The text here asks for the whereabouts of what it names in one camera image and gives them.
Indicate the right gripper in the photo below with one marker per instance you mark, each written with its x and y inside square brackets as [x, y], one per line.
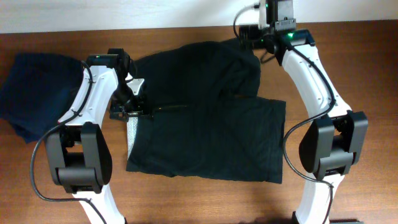
[254, 32]

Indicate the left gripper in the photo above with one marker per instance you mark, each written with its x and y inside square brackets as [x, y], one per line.
[140, 109]

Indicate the black shorts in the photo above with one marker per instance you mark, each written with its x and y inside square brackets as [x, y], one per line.
[205, 116]

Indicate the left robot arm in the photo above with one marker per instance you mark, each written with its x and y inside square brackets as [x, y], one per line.
[77, 153]

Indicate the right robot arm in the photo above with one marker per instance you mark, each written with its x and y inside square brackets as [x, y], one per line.
[335, 137]

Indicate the folded navy blue garment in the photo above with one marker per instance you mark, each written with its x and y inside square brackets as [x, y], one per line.
[39, 89]

